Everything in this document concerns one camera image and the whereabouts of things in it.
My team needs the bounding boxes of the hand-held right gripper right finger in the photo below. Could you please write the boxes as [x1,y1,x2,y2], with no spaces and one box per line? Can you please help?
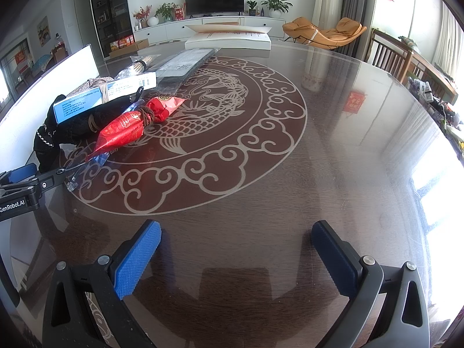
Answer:
[311,220,430,348]

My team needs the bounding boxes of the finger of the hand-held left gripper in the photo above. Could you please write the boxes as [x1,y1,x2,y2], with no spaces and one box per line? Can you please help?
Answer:
[22,166,68,198]
[0,163,39,189]

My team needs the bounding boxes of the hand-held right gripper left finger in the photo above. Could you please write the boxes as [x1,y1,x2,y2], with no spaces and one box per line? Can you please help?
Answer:
[43,219,162,348]

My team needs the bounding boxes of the clear plastic package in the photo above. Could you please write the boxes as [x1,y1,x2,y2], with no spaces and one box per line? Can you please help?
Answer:
[65,101,146,193]

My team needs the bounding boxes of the blue and white box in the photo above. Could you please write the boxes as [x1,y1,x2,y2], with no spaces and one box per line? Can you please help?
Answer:
[52,72,157,124]

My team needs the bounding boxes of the red snack packet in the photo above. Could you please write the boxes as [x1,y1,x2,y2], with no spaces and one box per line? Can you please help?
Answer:
[85,96,186,163]

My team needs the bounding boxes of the white board panel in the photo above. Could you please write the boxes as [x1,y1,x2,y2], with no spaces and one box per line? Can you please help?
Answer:
[0,43,100,146]

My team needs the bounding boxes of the grey patterned cloth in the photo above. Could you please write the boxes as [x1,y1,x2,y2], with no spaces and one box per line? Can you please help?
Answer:
[65,75,117,97]

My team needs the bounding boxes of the brown band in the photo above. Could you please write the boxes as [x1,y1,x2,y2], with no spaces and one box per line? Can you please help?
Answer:
[139,106,156,127]

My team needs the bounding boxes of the cardboard box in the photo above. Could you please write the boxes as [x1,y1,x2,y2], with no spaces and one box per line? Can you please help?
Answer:
[109,34,150,59]

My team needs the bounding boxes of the clear bag with dark contents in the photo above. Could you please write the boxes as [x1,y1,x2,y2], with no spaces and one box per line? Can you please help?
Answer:
[145,47,222,89]

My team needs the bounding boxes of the dark glass cabinet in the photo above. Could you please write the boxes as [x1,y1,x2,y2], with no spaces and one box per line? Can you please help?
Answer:
[88,0,135,59]

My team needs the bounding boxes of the red flowers in vase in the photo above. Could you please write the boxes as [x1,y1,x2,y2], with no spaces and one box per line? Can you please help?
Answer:
[133,5,153,30]

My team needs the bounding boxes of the white television cabinet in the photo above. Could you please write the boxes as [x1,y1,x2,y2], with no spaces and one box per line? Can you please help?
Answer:
[132,15,294,44]

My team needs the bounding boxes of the cluttered wooden side table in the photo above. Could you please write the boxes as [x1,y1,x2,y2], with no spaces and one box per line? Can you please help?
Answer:
[399,36,464,153]

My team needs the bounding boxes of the leafy green potted plant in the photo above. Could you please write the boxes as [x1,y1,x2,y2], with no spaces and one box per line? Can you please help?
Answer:
[156,3,177,22]

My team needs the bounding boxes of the white flat box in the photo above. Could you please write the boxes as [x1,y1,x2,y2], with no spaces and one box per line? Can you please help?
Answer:
[184,31,272,51]

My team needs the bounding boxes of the orange lounge chair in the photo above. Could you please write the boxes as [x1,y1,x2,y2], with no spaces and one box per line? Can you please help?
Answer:
[282,16,367,49]

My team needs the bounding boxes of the tan cardboard sheet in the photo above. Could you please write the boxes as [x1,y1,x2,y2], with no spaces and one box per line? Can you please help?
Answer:
[185,25,272,39]

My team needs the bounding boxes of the black television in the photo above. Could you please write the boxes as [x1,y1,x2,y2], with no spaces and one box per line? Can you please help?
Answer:
[184,0,245,17]

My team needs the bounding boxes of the large green potted plant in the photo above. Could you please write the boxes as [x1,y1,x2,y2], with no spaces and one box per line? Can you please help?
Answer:
[261,0,293,19]

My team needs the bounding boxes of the black cloth bag with chain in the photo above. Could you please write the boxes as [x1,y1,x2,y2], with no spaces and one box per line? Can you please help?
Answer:
[32,90,153,173]

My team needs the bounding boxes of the framed wall painting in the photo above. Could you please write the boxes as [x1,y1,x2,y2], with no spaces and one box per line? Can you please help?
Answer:
[36,15,50,47]

